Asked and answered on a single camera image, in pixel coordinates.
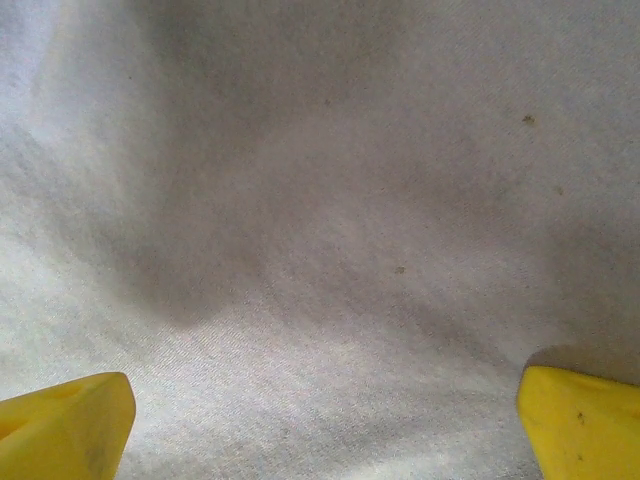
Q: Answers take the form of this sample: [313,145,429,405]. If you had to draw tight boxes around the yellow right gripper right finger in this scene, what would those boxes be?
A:
[516,364,640,480]

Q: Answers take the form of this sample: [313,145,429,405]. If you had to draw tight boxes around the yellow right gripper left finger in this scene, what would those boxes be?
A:
[0,371,138,480]

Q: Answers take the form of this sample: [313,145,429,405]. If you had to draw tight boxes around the purple t-shirt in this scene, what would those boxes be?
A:
[0,0,640,480]

